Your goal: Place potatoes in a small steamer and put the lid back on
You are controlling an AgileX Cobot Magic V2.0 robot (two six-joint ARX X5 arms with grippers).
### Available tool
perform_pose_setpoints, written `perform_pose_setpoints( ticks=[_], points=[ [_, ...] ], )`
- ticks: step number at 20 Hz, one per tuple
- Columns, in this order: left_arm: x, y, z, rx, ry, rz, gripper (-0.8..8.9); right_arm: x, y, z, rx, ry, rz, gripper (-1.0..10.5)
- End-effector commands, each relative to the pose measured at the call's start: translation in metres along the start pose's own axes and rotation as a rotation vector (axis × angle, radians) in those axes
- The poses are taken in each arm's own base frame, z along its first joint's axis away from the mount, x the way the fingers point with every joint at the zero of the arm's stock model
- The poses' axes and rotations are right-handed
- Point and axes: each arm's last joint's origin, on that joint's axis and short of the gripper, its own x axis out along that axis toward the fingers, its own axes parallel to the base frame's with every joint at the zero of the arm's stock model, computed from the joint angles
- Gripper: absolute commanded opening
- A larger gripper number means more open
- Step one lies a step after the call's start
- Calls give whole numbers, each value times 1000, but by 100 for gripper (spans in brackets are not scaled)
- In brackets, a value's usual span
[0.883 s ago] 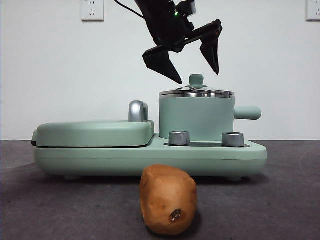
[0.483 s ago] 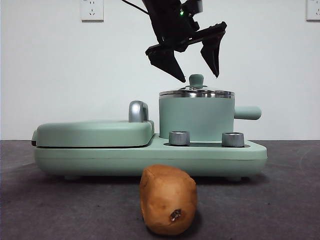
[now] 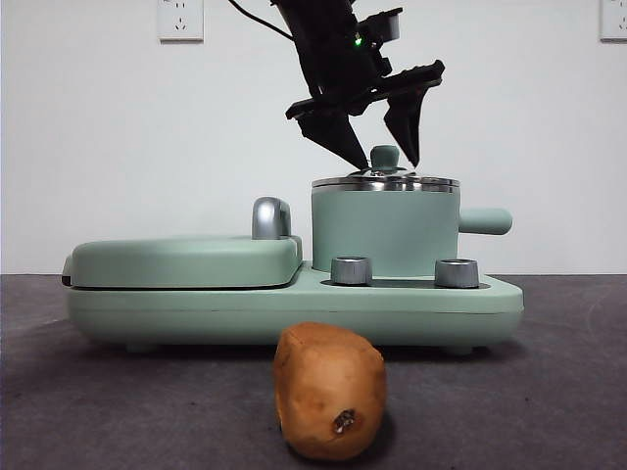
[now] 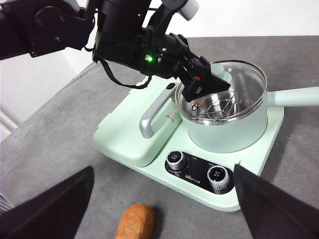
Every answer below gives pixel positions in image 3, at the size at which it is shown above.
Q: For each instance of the mint green breakfast machine base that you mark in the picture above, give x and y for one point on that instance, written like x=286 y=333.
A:
x=196 y=318

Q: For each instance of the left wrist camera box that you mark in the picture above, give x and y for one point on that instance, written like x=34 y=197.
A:
x=392 y=28

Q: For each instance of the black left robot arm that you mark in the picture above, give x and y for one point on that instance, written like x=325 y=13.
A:
x=323 y=49

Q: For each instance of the silver control knob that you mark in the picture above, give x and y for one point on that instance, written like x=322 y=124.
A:
x=456 y=273
x=352 y=270

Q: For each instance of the white wall socket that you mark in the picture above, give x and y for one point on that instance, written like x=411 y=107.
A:
x=180 y=22
x=614 y=19

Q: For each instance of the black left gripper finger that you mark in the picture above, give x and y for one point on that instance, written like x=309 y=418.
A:
x=409 y=125
x=333 y=134

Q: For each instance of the brown potato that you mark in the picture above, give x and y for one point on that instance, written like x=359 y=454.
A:
x=328 y=387

